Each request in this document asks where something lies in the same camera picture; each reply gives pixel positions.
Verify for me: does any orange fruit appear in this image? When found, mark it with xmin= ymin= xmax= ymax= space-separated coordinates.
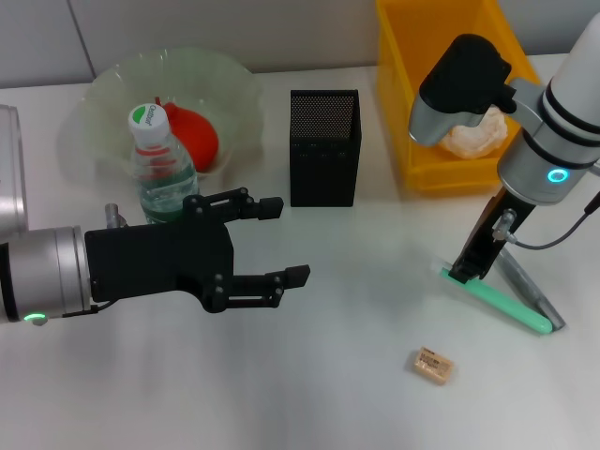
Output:
xmin=154 ymin=96 xmax=220 ymax=173

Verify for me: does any black mesh pen holder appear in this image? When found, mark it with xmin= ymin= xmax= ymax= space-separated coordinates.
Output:
xmin=289 ymin=88 xmax=363 ymax=208

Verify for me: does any white paper ball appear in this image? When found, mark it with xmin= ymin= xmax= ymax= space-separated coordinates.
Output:
xmin=438 ymin=105 xmax=510 ymax=158

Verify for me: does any grey marker pen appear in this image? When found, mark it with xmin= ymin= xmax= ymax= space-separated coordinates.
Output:
xmin=496 ymin=247 xmax=566 ymax=329

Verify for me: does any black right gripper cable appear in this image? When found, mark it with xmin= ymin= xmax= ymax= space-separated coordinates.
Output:
xmin=508 ymin=187 xmax=600 ymax=249

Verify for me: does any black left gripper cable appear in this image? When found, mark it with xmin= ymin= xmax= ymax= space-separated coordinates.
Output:
xmin=60 ymin=299 xmax=113 ymax=321

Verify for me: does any silver right connector plug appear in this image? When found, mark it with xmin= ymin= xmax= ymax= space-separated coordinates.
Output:
xmin=491 ymin=209 xmax=518 ymax=243

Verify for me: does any green glass fruit plate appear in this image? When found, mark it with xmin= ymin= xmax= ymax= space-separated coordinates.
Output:
xmin=58 ymin=46 xmax=263 ymax=191

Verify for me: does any beige eraser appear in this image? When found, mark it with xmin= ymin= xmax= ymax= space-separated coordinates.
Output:
xmin=406 ymin=346 xmax=456 ymax=388

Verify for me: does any green pen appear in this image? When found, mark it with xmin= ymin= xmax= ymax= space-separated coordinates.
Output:
xmin=438 ymin=264 xmax=554 ymax=337

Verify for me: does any clear green-label water bottle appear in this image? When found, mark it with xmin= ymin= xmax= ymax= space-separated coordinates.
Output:
xmin=127 ymin=102 xmax=201 ymax=225

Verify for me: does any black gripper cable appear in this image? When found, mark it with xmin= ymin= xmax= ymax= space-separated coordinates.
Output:
xmin=508 ymin=187 xmax=600 ymax=249
xmin=60 ymin=299 xmax=113 ymax=321

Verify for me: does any silver connector plug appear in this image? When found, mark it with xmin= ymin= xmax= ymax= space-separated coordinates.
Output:
xmin=103 ymin=202 xmax=128 ymax=229
xmin=491 ymin=209 xmax=518 ymax=243

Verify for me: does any silver left connector plug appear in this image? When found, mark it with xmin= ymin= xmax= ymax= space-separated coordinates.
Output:
xmin=103 ymin=202 xmax=128 ymax=229

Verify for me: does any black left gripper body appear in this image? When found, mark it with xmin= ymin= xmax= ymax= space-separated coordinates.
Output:
xmin=83 ymin=195 xmax=235 ymax=314

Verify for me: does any yellow plastic bin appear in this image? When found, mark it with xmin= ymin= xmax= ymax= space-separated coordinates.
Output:
xmin=374 ymin=0 xmax=540 ymax=192

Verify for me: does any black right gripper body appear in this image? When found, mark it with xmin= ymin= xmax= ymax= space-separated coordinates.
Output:
xmin=461 ymin=187 xmax=535 ymax=278

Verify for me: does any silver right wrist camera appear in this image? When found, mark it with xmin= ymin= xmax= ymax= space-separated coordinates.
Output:
xmin=407 ymin=33 xmax=517 ymax=147

